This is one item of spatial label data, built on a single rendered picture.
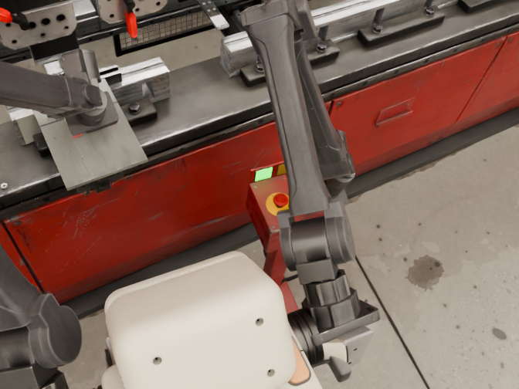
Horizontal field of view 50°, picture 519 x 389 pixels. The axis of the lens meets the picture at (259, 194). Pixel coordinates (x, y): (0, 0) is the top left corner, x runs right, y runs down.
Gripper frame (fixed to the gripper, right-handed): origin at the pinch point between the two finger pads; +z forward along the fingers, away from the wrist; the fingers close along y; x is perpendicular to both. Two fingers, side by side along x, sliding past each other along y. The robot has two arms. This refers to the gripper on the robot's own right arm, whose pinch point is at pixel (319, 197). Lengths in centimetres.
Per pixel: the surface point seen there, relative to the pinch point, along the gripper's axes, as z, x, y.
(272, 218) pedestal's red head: 1.7, 13.5, -1.6
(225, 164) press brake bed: 20.9, 16.0, 22.5
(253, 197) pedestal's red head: 4.8, 15.4, 6.0
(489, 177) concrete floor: 86, -115, 7
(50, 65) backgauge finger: -9, 56, 47
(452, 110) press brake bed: 48, -84, 30
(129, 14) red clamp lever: -33, 37, 41
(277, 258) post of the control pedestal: 31.4, 7.5, -7.5
